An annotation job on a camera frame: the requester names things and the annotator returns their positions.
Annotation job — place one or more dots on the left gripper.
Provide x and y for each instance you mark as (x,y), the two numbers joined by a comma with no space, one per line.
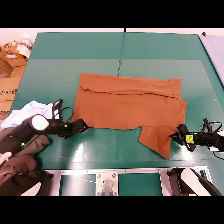
(79,126)

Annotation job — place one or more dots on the brown T-shirt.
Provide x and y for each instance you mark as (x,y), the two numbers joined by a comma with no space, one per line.
(130,103)

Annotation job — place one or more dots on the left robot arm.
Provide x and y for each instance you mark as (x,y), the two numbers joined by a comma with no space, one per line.
(40,125)

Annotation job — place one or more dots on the dark brown garment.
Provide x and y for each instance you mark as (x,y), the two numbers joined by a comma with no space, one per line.
(18,170)

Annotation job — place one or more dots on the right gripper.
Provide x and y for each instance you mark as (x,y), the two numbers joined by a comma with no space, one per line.
(186,135)

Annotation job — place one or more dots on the cardboard box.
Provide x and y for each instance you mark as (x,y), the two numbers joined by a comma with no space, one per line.
(13,58)

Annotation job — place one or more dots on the white garment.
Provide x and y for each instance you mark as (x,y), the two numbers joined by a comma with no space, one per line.
(30,110)

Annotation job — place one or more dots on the silver frame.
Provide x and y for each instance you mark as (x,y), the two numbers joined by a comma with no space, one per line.
(106,181)

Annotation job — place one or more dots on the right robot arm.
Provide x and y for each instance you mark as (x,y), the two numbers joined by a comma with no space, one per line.
(208,138)

